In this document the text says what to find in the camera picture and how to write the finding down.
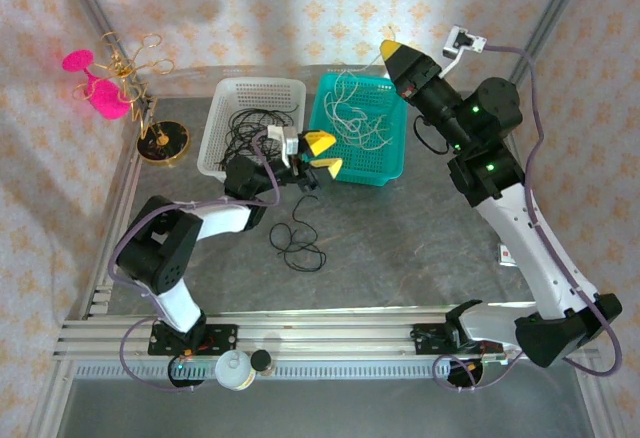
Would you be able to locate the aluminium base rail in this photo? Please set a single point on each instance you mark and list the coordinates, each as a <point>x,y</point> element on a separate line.
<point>325,333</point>

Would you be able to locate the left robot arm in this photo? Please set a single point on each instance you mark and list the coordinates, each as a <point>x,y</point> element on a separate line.
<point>160,253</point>

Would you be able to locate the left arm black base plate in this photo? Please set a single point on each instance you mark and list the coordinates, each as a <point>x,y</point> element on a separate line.
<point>225,338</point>

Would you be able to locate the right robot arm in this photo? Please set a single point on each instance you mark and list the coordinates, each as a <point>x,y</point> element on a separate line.
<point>530,243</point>

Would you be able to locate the teal perforated plastic basket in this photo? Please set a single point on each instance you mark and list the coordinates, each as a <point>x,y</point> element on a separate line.
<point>372,168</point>

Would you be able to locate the pink wine glass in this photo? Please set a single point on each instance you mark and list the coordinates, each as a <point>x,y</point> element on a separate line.
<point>107,100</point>

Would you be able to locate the aluminium side rail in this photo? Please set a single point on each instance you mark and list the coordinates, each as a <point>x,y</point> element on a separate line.
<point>125,168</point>

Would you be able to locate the white box red label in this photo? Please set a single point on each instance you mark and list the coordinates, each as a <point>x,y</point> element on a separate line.
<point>506,256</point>

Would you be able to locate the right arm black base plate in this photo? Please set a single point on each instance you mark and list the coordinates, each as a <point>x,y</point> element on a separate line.
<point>425,338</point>

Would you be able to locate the white perforated plastic basket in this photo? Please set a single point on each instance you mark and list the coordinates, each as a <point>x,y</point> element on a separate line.
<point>260,90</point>

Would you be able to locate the small black capped bottle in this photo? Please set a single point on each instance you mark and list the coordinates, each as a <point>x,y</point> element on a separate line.
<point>260,360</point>

